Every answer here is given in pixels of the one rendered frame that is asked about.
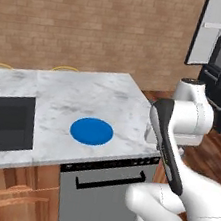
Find yellow stool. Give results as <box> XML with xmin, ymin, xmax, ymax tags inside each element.
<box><xmin>0</xmin><ymin>62</ymin><xmax>15</xmax><ymax>72</ymax></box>
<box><xmin>50</xmin><ymin>63</ymin><xmax>81</xmax><ymax>76</ymax></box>

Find wooden cupboard handle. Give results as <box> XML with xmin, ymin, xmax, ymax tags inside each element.
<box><xmin>0</xmin><ymin>190</ymin><xmax>51</xmax><ymax>221</ymax></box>
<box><xmin>0</xmin><ymin>180</ymin><xmax>35</xmax><ymax>209</ymax></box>

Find black sink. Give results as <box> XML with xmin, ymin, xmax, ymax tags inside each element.
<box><xmin>0</xmin><ymin>90</ymin><xmax>42</xmax><ymax>163</ymax></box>

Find black fridge door white inside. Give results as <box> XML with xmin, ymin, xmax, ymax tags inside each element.
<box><xmin>184</xmin><ymin>0</ymin><xmax>221</xmax><ymax>71</ymax></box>

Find grey dishwasher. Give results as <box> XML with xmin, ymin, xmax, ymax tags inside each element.
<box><xmin>51</xmin><ymin>142</ymin><xmax>162</xmax><ymax>221</ymax></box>

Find black dishwasher handle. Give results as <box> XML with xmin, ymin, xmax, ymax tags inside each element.
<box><xmin>73</xmin><ymin>160</ymin><xmax>148</xmax><ymax>201</ymax></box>

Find grey fridge drawer handle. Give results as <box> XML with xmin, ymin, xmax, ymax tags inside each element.
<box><xmin>201</xmin><ymin>69</ymin><xmax>221</xmax><ymax>84</ymax></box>
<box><xmin>205</xmin><ymin>96</ymin><xmax>221</xmax><ymax>113</ymax></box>

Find blue round plate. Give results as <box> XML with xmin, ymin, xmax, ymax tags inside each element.
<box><xmin>67</xmin><ymin>114</ymin><xmax>117</xmax><ymax>150</ymax></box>

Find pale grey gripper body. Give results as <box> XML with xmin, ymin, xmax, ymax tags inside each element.
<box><xmin>143</xmin><ymin>121</ymin><xmax>205</xmax><ymax>152</ymax></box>

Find wooden cupboard door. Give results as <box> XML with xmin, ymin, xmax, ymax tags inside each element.
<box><xmin>0</xmin><ymin>156</ymin><xmax>69</xmax><ymax>221</ymax></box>

